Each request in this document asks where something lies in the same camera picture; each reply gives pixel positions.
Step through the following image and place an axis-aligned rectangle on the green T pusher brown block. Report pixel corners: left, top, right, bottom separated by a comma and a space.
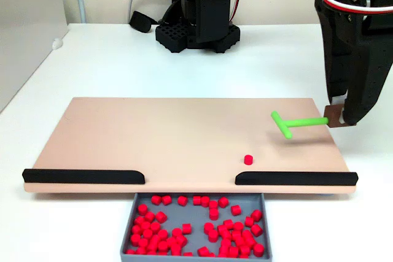
270, 104, 357, 139

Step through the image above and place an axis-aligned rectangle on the grey rectangular container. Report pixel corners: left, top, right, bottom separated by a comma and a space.
119, 193, 273, 262

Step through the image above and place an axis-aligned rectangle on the black barrier strip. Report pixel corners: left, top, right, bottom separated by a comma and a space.
235, 171, 359, 187
21, 168, 146, 185

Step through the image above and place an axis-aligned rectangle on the pink flat board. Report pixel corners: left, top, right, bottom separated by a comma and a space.
23, 96, 359, 197

